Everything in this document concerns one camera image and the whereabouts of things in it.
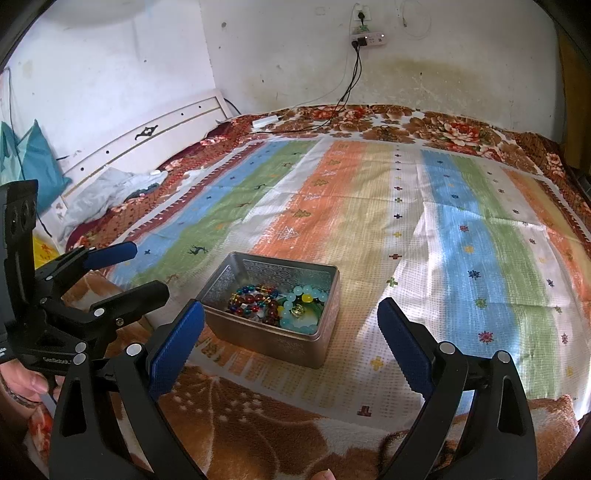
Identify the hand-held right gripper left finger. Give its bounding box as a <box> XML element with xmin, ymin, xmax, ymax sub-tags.
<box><xmin>48</xmin><ymin>299</ymin><xmax>206</xmax><ymax>480</ymax></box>

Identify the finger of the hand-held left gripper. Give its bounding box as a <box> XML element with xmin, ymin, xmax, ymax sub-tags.
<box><xmin>34</xmin><ymin>241</ymin><xmax>138</xmax><ymax>306</ymax></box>
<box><xmin>41</xmin><ymin>280</ymin><xmax>171</xmax><ymax>355</ymax></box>

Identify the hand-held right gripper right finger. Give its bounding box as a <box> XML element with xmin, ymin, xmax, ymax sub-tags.
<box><xmin>376</xmin><ymin>298</ymin><xmax>539</xmax><ymax>480</ymax></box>

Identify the multicolour glass bead bracelet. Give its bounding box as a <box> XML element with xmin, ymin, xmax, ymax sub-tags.
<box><xmin>226</xmin><ymin>284</ymin><xmax>280</xmax><ymax>319</ymax></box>

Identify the silver metal tin box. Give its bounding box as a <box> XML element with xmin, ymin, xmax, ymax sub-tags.
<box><xmin>196</xmin><ymin>251</ymin><xmax>340</xmax><ymax>370</ymax></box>

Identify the red bead bracelet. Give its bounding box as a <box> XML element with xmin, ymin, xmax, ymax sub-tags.
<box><xmin>247</xmin><ymin>295</ymin><xmax>284</xmax><ymax>326</ymax></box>

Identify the yellow and brown bead bracelet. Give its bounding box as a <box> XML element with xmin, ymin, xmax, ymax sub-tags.
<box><xmin>288</xmin><ymin>298</ymin><xmax>324</xmax><ymax>321</ymax></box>

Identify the light blue bead bracelet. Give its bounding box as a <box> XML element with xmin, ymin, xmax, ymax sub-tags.
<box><xmin>279</xmin><ymin>284</ymin><xmax>329</xmax><ymax>335</ymax></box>

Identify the person's left hand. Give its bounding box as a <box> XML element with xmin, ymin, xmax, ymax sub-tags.
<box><xmin>0</xmin><ymin>360</ymin><xmax>58</xmax><ymax>409</ymax></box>

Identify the yellow printed bag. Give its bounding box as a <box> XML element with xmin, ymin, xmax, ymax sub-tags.
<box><xmin>31</xmin><ymin>233</ymin><xmax>63</xmax><ymax>266</ymax></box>

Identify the grey cloth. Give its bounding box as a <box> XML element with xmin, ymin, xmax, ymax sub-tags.
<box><xmin>60</xmin><ymin>167</ymin><xmax>169</xmax><ymax>236</ymax></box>

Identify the dark teal cloth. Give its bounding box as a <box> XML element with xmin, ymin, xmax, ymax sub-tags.
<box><xmin>124</xmin><ymin>182</ymin><xmax>162</xmax><ymax>200</ymax></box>

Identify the teal pillow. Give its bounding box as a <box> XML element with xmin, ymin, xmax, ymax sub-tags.
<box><xmin>0</xmin><ymin>119</ymin><xmax>74</xmax><ymax>215</ymax></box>

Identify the brown and white plush blanket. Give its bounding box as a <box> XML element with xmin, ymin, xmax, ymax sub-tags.
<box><xmin>23</xmin><ymin>272</ymin><xmax>580</xmax><ymax>480</ymax></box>

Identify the striped printed bed cover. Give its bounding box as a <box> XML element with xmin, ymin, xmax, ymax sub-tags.
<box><xmin>104</xmin><ymin>136</ymin><xmax>578</xmax><ymax>418</ymax></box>

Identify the white headboard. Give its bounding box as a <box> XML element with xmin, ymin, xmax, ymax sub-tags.
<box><xmin>60</xmin><ymin>88</ymin><xmax>241</xmax><ymax>195</ymax></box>

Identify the red floral blanket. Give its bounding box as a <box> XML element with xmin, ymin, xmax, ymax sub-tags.
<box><xmin>65</xmin><ymin>104</ymin><xmax>591</xmax><ymax>259</ymax></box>

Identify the yellow panel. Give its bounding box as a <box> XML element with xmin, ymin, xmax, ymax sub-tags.
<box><xmin>556</xmin><ymin>23</ymin><xmax>591</xmax><ymax>158</ymax></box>

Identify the white power strip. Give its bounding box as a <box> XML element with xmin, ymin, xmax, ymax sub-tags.
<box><xmin>349</xmin><ymin>31</ymin><xmax>389</xmax><ymax>47</ymax></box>

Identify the black cable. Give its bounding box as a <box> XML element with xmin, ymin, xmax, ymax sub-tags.
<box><xmin>272</xmin><ymin>44</ymin><xmax>365</xmax><ymax>134</ymax></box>

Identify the white cable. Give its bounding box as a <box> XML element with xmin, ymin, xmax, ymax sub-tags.
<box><xmin>399</xmin><ymin>0</ymin><xmax>432</xmax><ymax>37</ymax></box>

